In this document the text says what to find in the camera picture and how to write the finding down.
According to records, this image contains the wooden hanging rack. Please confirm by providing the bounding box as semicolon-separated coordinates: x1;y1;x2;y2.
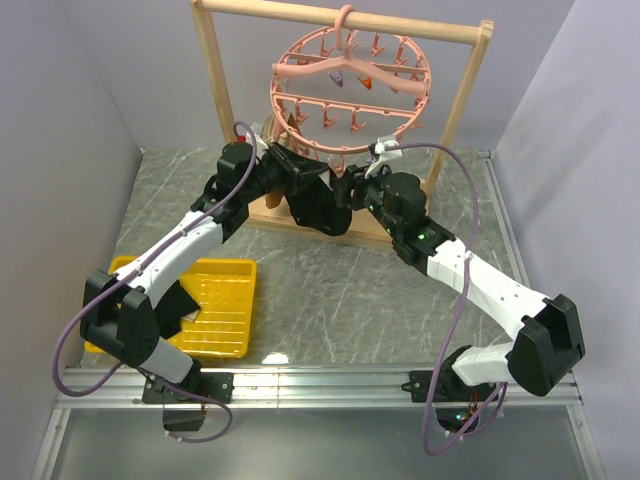
189;0;495;249

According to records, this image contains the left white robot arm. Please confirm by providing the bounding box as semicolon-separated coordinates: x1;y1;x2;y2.
80;142;329;402

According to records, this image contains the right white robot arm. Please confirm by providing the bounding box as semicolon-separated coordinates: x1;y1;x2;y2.
330;167;586;400

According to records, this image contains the black underwear in tray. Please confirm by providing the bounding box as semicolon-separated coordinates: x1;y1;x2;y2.
154;280;200;339

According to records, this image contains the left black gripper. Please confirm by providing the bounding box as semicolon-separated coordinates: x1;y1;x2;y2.
242;141;330;204

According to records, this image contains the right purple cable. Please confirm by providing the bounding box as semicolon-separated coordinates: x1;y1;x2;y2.
387;142;507;457

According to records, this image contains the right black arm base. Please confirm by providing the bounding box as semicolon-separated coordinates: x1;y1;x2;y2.
401;370;507;435

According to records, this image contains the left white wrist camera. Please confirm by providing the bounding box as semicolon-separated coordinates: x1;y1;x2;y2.
233;121;266;146

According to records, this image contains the brown underwear striped waistband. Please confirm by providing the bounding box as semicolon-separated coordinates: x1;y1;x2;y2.
261;112;296;210

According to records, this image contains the pink round clip hanger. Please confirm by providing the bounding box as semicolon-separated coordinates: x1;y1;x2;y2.
269;4;432;174

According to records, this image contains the black underwear beige waistband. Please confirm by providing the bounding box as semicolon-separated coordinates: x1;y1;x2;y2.
284;177;352;237

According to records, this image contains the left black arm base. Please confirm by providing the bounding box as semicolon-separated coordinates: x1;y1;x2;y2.
141;372;234;444

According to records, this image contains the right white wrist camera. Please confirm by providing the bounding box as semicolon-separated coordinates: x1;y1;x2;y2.
365;135;402;178

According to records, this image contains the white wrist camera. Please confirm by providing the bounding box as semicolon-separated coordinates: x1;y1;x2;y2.
365;135;402;178
233;121;266;146

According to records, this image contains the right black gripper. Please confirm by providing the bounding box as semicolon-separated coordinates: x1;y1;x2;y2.
329;160;402;238

